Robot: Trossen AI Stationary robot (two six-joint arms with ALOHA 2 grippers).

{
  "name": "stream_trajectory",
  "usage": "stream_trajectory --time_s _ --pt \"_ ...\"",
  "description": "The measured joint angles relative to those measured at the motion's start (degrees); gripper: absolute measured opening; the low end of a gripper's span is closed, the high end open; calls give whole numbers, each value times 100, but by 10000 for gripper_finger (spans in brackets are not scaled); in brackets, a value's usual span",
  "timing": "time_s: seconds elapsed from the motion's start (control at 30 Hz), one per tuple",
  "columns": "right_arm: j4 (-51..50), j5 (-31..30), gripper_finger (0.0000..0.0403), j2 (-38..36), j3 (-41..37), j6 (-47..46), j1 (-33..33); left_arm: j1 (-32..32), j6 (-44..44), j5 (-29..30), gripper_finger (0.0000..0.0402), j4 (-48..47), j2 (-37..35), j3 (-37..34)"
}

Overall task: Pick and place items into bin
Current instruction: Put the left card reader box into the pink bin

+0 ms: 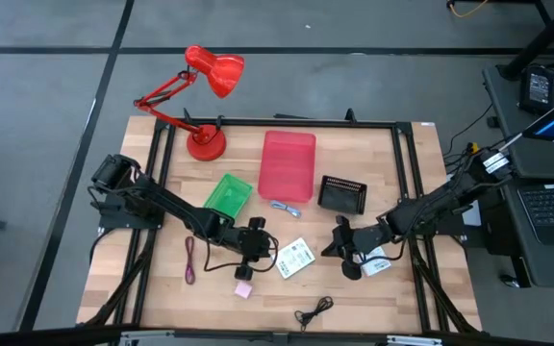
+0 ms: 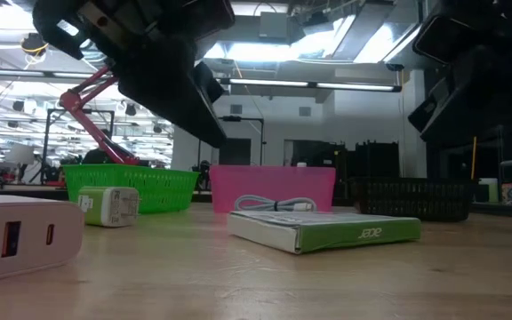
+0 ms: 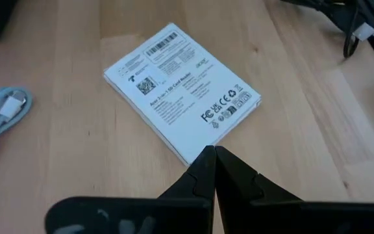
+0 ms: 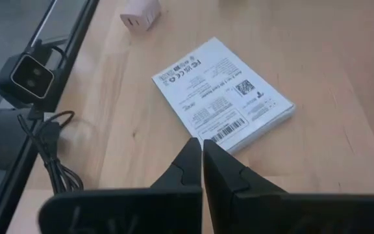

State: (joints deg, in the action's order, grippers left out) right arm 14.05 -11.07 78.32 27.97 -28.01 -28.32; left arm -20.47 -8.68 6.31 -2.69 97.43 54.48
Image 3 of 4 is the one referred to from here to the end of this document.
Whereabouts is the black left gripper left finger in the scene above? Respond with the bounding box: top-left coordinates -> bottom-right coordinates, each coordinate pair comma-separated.
45,145 -> 217,234

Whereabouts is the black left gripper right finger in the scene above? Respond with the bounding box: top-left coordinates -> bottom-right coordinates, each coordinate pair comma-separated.
215,146 -> 374,234

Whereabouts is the white card reader box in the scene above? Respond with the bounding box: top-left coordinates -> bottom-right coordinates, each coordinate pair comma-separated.
103,21 -> 262,167

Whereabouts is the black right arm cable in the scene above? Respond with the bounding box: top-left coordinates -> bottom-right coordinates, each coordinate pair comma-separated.
342,5 -> 374,59

